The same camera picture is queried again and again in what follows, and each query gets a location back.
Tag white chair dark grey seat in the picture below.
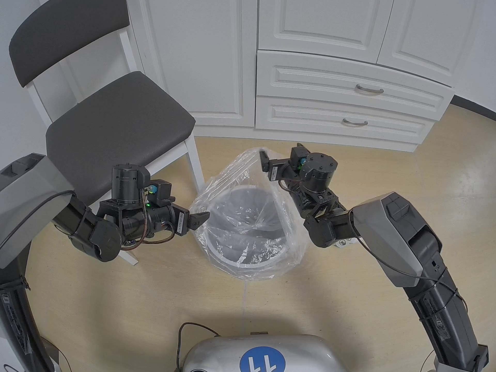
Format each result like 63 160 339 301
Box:
9 0 206 266

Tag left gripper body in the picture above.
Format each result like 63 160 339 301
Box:
148 203 191 236

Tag white trash bin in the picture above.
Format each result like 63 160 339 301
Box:
196 186 293 278

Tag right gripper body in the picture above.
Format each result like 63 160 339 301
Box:
268 159 305 183

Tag white wardrobe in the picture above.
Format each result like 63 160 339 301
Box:
36 0 483 154

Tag clear plastic bag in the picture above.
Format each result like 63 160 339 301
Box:
189 146 311 283

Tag black cable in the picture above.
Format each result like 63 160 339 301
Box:
422 350 439 372
176 322 221 371

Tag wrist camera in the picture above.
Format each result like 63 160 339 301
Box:
146 181 176 205
290 143 311 170

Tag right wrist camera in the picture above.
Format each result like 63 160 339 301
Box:
290 143 311 170

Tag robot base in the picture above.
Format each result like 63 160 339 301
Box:
184 332 347 372

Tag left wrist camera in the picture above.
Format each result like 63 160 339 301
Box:
146 181 176 205

